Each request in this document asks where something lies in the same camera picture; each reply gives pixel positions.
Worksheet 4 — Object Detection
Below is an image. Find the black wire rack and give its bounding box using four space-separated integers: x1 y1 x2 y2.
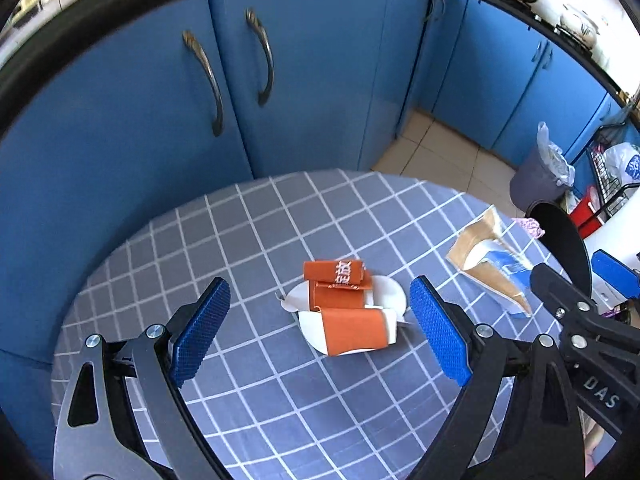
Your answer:
582 122 640 221

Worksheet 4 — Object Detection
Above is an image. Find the blue tan crushed carton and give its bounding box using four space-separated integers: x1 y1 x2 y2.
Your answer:
445 205 538 318

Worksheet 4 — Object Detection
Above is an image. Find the grey trash bin with liner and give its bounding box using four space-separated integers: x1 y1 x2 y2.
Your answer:
509 121 577 211

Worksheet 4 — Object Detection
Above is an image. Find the orange white crushed carton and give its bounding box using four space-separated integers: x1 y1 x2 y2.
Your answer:
277 258 411 357

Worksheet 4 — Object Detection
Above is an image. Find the white blue plastic bag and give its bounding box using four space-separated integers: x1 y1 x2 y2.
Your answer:
602 142 640 186

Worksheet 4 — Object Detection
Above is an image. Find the blue kitchen cabinet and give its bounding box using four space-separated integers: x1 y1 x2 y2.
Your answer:
0 0 631 386

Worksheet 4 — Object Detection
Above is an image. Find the pink wrapper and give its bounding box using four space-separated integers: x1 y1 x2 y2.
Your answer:
512 216 545 239

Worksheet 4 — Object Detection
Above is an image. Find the black kitchen countertop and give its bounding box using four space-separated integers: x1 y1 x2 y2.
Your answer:
0 0 631 126

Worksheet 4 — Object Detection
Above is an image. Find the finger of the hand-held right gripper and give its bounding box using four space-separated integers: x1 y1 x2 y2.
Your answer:
591 249 640 301
532 262 640 361

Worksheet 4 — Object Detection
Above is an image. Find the red container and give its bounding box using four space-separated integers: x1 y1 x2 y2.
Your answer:
569 185 608 226

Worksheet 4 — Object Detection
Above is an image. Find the round table with checked cloth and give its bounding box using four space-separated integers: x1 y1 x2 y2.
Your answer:
50 169 591 480

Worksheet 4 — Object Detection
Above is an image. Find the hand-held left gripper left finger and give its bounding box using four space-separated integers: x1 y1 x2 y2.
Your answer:
52 276 236 480

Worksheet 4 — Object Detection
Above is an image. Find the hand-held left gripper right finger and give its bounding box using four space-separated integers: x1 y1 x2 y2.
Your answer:
407 276 586 480

